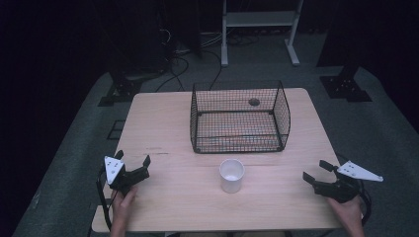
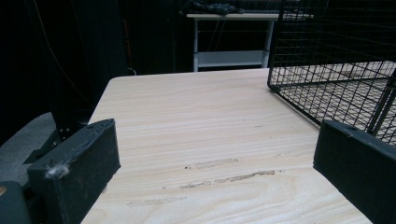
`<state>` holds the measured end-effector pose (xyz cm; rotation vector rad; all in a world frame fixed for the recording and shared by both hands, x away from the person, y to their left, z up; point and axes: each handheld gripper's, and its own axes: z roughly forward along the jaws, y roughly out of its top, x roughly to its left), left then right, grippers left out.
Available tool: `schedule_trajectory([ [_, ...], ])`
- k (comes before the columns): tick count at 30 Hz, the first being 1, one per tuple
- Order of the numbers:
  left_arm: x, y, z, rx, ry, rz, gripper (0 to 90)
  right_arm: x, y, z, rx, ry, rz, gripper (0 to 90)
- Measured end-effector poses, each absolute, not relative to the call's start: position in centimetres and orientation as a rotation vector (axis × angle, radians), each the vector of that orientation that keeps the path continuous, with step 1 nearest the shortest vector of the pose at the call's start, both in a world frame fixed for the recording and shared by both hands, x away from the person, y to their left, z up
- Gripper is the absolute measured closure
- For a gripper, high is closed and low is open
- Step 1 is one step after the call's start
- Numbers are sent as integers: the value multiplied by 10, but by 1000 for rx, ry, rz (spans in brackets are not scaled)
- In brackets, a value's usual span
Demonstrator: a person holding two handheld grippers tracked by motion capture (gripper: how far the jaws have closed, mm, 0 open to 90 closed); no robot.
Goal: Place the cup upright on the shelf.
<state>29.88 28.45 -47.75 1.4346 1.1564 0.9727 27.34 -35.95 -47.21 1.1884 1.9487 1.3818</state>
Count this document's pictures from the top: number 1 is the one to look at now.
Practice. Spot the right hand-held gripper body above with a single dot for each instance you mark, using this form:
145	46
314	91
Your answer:
342	189

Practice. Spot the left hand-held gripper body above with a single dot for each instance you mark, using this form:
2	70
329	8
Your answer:
131	177

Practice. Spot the person's right hand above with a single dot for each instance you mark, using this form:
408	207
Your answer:
351	212

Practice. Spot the person's left hand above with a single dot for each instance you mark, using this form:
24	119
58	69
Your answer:
121	207

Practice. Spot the black stand base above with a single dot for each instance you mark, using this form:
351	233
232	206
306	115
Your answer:
346	89
122	90

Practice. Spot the white cup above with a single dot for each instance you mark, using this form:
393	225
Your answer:
231	181

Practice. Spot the dark round disc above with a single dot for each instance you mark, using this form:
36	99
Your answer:
254	101

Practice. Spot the white metal stand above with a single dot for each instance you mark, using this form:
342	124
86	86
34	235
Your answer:
260	18

